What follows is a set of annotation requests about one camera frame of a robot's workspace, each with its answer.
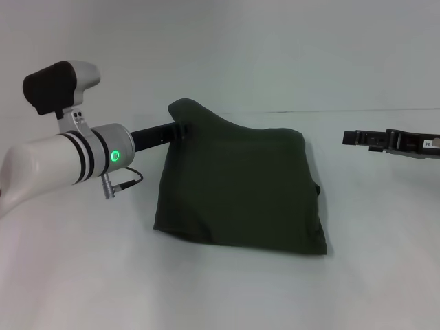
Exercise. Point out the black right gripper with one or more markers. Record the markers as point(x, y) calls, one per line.
point(412, 143)

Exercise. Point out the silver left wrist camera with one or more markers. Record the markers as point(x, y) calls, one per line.
point(58, 90)

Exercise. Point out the dark green shirt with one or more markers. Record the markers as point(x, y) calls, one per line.
point(240, 185)

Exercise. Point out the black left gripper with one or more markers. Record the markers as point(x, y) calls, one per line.
point(154, 137)

